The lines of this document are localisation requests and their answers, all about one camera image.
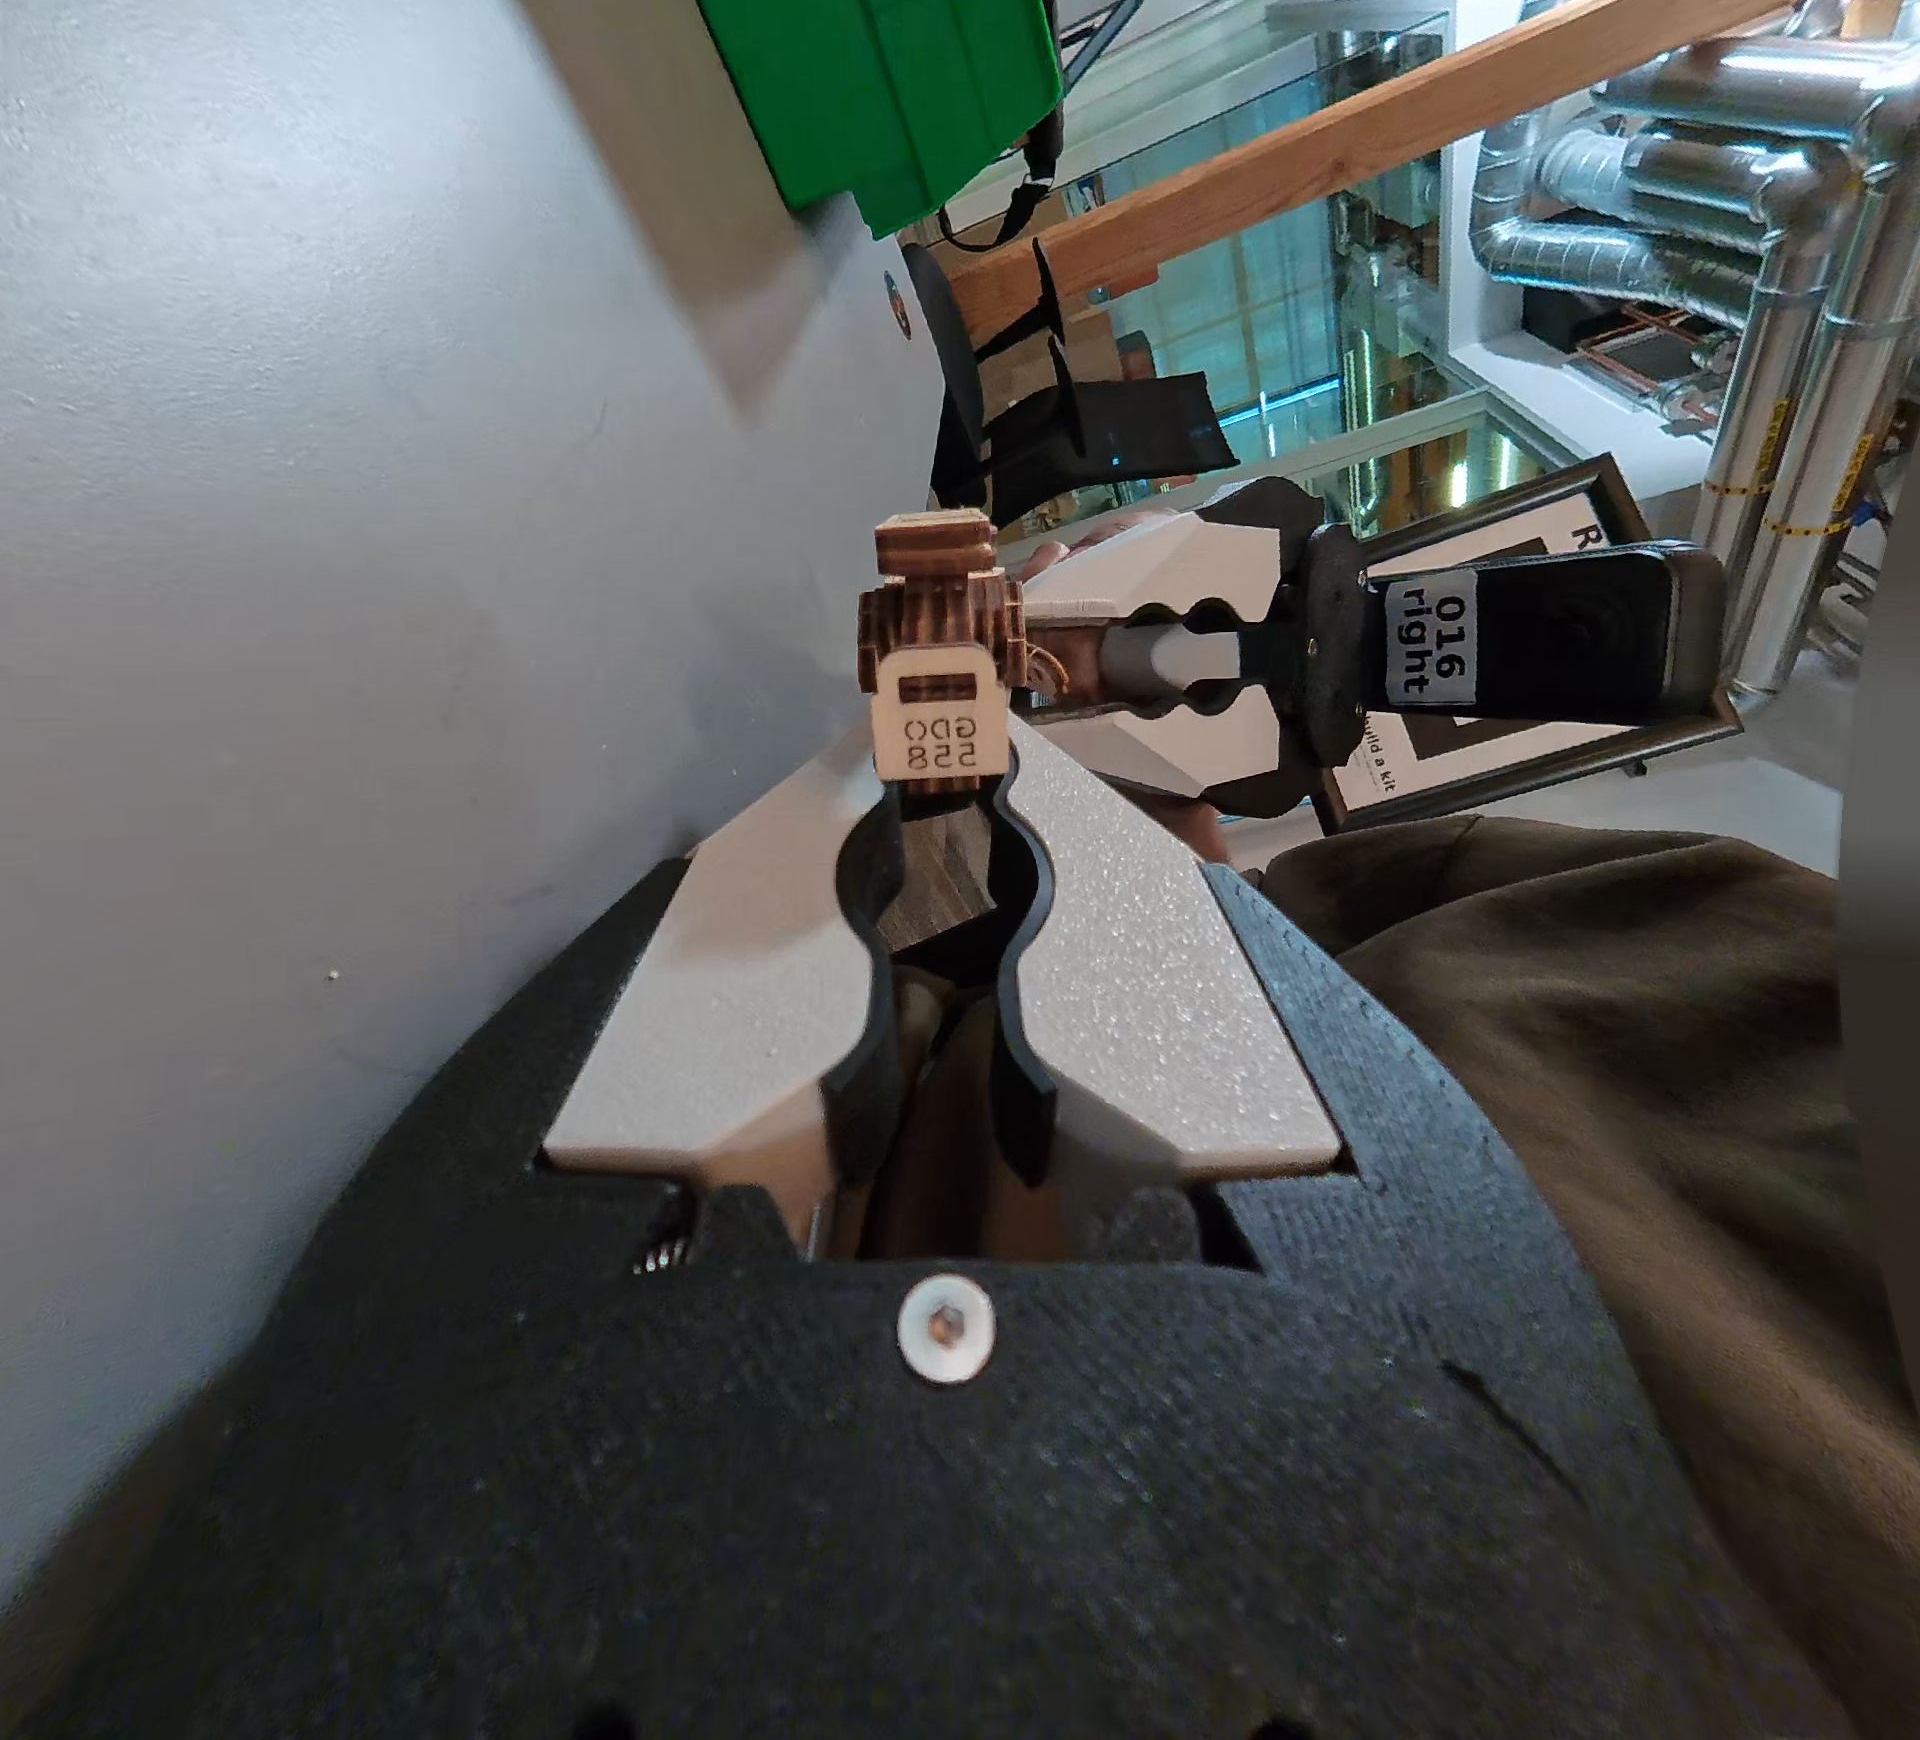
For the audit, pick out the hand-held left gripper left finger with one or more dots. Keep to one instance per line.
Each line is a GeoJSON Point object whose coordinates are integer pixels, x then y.
{"type": "Point", "coordinates": [706, 1020]}

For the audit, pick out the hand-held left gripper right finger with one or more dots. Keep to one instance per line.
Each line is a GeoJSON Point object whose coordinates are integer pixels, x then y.
{"type": "Point", "coordinates": [1172, 1005]}

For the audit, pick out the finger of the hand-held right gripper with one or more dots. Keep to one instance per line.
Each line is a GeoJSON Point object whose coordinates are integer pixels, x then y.
{"type": "Point", "coordinates": [1186, 564]}
{"type": "Point", "coordinates": [1186, 742]}

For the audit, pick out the wooden puzzle model assembly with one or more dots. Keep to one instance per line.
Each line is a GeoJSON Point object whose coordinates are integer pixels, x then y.
{"type": "Point", "coordinates": [939, 706]}

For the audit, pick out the round desk grommet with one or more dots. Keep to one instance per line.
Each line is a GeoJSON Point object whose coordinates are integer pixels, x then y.
{"type": "Point", "coordinates": [897, 303]}

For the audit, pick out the person's right hand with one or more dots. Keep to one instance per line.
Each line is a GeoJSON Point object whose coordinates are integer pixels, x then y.
{"type": "Point", "coordinates": [1046, 559]}

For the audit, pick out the framed black-white marker board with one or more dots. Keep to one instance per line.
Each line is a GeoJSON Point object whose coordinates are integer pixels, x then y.
{"type": "Point", "coordinates": [1590, 503]}

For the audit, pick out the black office chair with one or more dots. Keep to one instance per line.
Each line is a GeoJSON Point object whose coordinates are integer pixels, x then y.
{"type": "Point", "coordinates": [1110, 436]}

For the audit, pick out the person's brown shirt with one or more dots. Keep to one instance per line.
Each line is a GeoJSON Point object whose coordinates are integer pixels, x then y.
{"type": "Point", "coordinates": [1619, 1094]}

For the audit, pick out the silver ventilation ducts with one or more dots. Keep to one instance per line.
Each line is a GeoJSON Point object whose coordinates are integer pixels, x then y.
{"type": "Point", "coordinates": [1680, 180]}

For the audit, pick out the wooden beam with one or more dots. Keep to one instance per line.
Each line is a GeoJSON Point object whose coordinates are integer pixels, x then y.
{"type": "Point", "coordinates": [1425, 104]}

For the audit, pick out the green storage bin stack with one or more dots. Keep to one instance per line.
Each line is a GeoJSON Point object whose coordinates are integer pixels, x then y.
{"type": "Point", "coordinates": [854, 0]}

